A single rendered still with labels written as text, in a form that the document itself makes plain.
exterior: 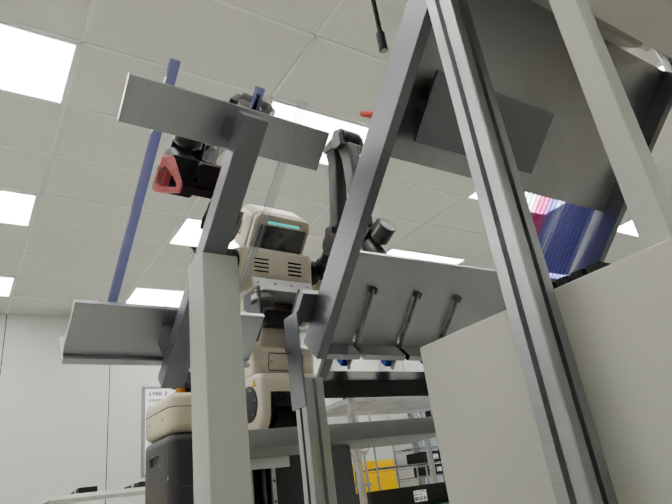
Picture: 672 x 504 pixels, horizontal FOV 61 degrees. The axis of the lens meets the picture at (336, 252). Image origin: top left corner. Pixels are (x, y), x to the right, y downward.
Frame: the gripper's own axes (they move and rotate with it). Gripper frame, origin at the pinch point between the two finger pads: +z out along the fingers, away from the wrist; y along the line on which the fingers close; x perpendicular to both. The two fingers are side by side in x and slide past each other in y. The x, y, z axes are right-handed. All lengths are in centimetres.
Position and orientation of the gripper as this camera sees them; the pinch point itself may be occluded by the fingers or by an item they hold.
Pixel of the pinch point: (206, 193)
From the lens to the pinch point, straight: 100.0
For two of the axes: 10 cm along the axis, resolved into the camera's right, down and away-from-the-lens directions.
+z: 4.8, 4.2, -7.7
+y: 8.0, 1.4, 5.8
